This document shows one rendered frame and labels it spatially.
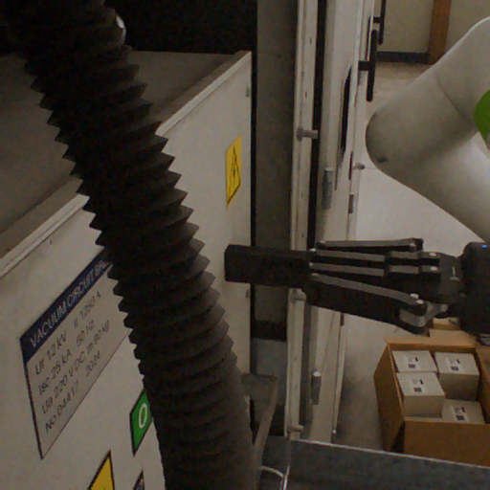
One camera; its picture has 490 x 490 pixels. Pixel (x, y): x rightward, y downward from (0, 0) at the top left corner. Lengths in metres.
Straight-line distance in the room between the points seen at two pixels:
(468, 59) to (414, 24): 7.53
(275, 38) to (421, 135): 0.32
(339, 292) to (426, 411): 1.73
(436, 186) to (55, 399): 0.77
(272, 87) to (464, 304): 0.30
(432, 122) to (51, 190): 0.69
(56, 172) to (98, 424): 0.13
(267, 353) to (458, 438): 1.40
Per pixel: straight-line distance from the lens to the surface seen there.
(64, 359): 0.30
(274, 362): 0.78
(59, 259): 0.28
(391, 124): 0.95
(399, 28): 8.44
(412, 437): 2.10
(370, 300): 0.53
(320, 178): 0.81
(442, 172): 0.98
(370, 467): 0.88
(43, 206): 0.28
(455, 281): 0.56
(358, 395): 2.43
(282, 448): 0.88
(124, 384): 0.37
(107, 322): 0.34
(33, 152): 0.37
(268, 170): 0.72
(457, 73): 0.91
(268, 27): 0.68
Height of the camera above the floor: 1.50
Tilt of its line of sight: 26 degrees down
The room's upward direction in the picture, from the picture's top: straight up
